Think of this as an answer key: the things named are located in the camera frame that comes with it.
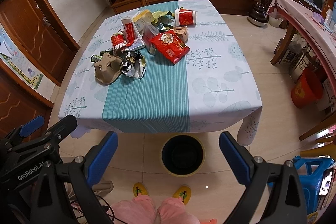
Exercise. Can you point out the pink pants left leg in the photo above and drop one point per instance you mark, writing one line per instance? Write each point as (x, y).
(140, 209)

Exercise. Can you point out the yellow white box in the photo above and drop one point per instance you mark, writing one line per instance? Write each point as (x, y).
(142, 18)

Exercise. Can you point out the brown wooden door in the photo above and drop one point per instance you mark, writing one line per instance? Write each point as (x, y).
(38, 32)

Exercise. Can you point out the yellow round trash bin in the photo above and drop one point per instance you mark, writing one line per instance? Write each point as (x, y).
(182, 155)

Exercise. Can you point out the yellow green crumpled wrapper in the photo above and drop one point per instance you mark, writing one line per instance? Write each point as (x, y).
(163, 20)

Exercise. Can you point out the black rice cooker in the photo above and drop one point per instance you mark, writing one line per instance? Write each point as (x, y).
(258, 15)

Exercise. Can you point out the left yellow slipper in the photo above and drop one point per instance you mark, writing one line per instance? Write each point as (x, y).
(140, 190)

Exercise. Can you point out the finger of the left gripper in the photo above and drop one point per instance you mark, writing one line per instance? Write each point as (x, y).
(30, 127)
(59, 125)

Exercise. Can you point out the wall poster chart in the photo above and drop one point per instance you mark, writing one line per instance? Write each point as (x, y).
(17, 61)

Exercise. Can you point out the brown crumpled paper bag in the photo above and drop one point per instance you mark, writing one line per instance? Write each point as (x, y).
(182, 33)

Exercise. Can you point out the side table pink cloth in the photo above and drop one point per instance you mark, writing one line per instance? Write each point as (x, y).
(301, 19)

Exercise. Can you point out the beige plastic stool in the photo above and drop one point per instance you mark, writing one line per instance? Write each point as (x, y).
(103, 188)

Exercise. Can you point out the red plastic bucket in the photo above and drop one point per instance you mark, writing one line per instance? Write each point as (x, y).
(307, 90)

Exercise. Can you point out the red white packet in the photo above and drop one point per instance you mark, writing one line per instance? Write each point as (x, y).
(119, 41)

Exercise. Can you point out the blue plastic stool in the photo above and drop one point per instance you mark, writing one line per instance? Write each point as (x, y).
(315, 175)

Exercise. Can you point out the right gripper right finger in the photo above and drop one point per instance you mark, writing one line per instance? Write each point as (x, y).
(252, 172)

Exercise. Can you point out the white teal leaf tablecloth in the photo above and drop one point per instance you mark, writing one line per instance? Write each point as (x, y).
(209, 89)

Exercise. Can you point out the yellow slipper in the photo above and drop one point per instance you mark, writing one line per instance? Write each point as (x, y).
(183, 193)
(140, 190)

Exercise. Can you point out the white blue flat packet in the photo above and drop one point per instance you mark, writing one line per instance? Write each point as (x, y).
(137, 45)

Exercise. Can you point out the green black snack wrapper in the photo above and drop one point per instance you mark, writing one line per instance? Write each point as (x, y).
(97, 58)

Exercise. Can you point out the right yellow slipper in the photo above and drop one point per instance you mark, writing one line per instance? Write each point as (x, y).
(183, 193)

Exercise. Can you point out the pink pants right leg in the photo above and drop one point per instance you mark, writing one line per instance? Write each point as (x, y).
(173, 210)

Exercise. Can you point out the red white paper cup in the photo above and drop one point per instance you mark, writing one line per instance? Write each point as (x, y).
(184, 17)

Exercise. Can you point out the silver foil wrapper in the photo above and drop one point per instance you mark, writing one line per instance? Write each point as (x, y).
(133, 65)

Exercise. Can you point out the pink pants leg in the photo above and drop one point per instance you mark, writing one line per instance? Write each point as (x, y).
(173, 210)
(140, 209)

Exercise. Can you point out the brown paper cup carrier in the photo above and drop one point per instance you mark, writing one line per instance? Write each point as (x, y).
(108, 69)

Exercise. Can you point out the grey silver carton box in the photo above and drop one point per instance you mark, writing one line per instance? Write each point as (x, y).
(149, 31)

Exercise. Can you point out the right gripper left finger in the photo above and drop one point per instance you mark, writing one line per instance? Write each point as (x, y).
(87, 171)

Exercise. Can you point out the red white tall carton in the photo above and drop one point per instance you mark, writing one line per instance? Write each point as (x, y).
(130, 31)

